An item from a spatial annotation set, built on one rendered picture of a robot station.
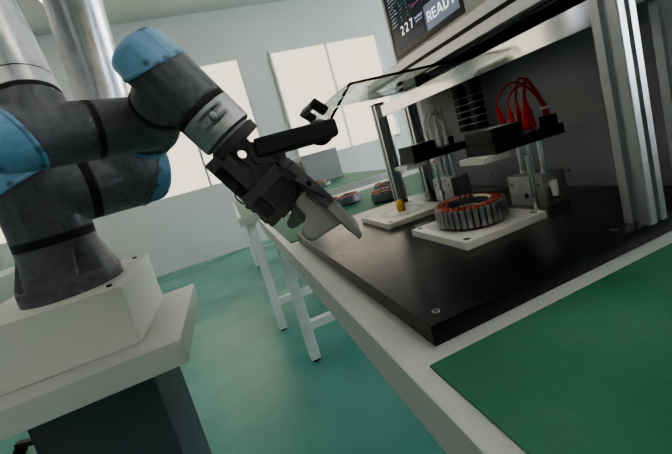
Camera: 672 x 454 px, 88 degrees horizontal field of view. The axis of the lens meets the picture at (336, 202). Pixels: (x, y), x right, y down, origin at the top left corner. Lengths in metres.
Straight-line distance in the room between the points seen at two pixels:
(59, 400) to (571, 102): 0.92
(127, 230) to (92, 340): 4.73
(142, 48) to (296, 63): 5.16
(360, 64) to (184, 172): 3.12
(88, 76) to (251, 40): 4.92
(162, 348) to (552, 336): 0.50
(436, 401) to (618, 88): 0.40
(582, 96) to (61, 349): 0.92
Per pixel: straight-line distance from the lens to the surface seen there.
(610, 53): 0.54
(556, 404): 0.30
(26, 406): 0.67
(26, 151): 0.51
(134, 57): 0.47
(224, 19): 5.69
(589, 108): 0.75
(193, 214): 5.23
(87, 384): 0.64
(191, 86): 0.46
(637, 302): 0.42
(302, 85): 5.52
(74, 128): 0.51
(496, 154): 0.61
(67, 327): 0.68
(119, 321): 0.66
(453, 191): 0.85
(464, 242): 0.52
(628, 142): 0.53
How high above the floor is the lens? 0.95
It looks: 8 degrees down
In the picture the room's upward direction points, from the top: 16 degrees counter-clockwise
